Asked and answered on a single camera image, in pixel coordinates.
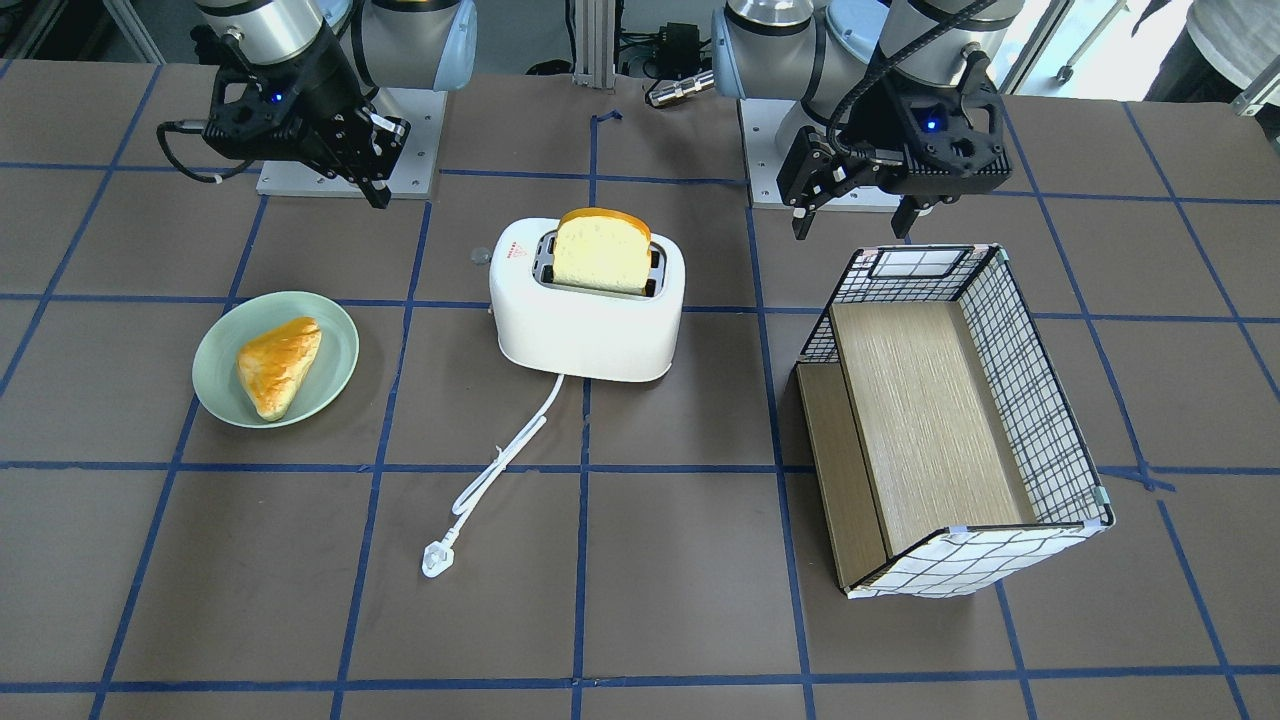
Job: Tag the golden triangular pastry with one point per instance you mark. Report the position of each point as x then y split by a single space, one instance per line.
272 367

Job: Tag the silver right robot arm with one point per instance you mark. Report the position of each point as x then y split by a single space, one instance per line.
391 44

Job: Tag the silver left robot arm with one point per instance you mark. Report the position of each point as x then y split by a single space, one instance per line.
814 55

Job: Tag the light green plate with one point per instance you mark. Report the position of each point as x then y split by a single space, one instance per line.
214 368

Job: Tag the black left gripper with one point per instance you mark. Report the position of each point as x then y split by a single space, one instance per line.
882 130

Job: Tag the wire basket with checked liner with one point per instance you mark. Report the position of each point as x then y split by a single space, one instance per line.
946 450

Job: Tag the aluminium frame post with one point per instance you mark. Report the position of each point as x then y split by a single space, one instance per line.
596 31

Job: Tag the white two-slot toaster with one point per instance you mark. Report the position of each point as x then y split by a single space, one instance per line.
589 333

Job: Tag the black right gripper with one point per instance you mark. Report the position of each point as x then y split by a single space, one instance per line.
322 108

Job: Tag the yellow toast slice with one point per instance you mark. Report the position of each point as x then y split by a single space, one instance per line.
602 249

